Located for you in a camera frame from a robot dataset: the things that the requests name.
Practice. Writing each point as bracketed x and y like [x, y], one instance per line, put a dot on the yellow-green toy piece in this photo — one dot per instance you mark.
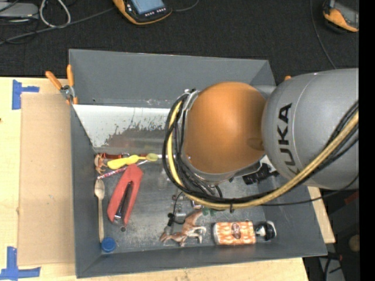
[152, 157]

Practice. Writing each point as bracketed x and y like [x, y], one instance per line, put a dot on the black and white toy figure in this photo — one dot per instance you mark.
[266, 230]

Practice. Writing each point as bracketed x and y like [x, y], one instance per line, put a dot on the small orange toy crab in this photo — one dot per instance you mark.
[100, 163]

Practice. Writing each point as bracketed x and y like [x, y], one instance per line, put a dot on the blue bottle cap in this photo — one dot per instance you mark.
[108, 244]

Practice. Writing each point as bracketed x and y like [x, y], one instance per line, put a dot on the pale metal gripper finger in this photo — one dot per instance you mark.
[179, 216]

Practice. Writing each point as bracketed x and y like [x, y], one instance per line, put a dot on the wooden spoon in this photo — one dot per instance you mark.
[99, 189]

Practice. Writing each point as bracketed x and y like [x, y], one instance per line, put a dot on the yellow toy banana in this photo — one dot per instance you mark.
[120, 162]

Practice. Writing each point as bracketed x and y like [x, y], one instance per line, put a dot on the brown toy horse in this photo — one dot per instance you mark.
[189, 227]

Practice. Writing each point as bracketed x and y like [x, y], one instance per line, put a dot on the grey metal bin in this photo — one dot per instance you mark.
[152, 78]

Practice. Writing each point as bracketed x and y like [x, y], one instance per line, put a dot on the brown cardboard board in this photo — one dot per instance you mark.
[44, 171]

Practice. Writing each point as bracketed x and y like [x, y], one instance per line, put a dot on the red stapler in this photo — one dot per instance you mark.
[127, 186]

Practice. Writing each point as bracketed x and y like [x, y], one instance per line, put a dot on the black cylinder on white bracket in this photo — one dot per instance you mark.
[259, 174]

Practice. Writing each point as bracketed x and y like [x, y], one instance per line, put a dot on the orange patterned packet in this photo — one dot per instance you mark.
[233, 233]

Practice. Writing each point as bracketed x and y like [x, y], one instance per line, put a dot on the pink striped stick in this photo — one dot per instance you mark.
[117, 172]

